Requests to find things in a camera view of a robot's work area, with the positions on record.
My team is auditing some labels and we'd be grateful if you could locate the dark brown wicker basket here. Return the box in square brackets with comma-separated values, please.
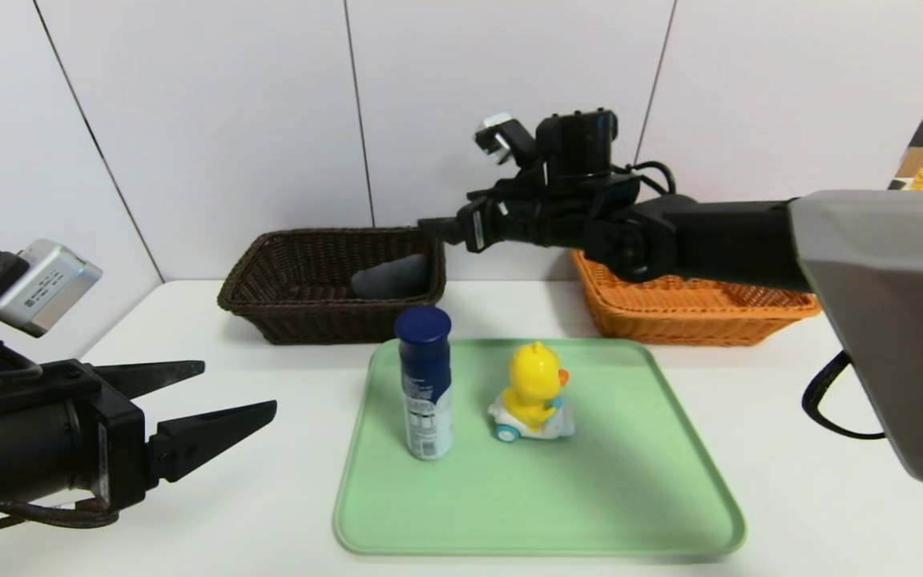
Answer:
[217, 228, 447, 346]

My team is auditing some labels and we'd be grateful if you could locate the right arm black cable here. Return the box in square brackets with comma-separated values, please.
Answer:
[802, 351, 887, 440]

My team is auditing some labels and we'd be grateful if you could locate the orange wicker basket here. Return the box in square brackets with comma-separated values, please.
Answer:
[572, 248, 821, 347]

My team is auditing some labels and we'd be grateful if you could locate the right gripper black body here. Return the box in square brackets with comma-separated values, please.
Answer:
[456, 180, 547, 254]

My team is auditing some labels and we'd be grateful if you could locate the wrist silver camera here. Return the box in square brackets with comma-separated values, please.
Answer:
[0, 239, 103, 337]
[474, 112, 538, 167]

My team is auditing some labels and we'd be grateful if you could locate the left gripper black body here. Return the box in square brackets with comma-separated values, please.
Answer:
[0, 358, 150, 511]

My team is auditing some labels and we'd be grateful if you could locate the yellow duck toy car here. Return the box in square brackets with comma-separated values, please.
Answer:
[487, 341, 575, 442]

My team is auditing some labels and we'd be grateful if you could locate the blue capped white bottle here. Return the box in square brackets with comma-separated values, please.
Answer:
[394, 305, 454, 461]

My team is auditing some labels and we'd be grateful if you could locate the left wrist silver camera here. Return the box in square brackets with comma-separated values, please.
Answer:
[0, 239, 103, 337]

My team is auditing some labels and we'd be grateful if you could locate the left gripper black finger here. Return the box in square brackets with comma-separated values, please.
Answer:
[146, 400, 278, 490]
[91, 360, 206, 401]

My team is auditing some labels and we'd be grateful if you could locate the light green plastic tray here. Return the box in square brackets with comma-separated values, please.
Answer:
[333, 337, 746, 555]

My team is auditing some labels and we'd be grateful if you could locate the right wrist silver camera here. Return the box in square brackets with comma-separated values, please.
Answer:
[474, 112, 538, 167]

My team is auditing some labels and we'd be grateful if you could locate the dark grey towel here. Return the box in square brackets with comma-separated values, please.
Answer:
[350, 254, 432, 301]

